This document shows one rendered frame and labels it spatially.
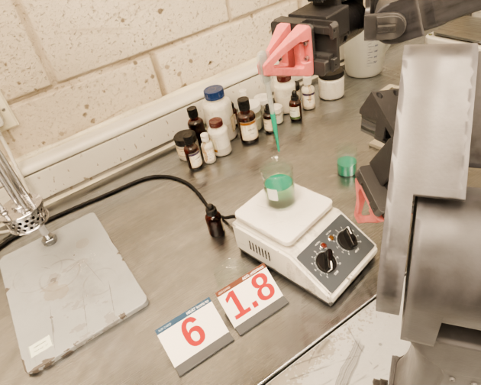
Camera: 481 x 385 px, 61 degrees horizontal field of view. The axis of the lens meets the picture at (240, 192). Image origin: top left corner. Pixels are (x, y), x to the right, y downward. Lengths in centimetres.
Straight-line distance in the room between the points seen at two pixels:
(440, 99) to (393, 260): 7
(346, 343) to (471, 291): 44
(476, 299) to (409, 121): 8
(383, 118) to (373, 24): 17
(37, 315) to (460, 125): 70
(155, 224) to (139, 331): 24
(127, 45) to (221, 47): 25
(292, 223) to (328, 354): 19
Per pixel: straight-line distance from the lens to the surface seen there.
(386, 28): 64
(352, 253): 66
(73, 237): 88
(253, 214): 67
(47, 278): 83
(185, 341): 63
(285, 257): 63
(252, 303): 64
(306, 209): 66
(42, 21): 95
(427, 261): 18
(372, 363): 61
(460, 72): 20
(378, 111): 53
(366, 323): 64
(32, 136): 101
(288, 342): 62
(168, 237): 80
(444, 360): 25
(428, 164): 18
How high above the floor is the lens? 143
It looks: 38 degrees down
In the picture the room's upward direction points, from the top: 12 degrees counter-clockwise
